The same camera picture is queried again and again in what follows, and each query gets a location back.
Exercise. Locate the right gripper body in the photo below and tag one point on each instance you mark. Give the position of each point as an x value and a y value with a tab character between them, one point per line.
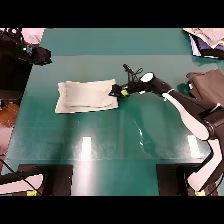
120	90

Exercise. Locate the white T-shirt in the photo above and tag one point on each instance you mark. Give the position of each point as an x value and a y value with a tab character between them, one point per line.
86	96

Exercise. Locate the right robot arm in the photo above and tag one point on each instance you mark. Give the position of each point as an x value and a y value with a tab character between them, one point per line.
188	110

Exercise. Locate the grey-brown garment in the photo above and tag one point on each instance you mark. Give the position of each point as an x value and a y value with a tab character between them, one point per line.
206	86

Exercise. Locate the dark purple garment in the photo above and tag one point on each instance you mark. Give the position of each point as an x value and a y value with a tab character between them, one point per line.
208	50

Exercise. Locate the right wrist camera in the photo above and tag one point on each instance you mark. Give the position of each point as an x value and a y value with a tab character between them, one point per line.
130	71

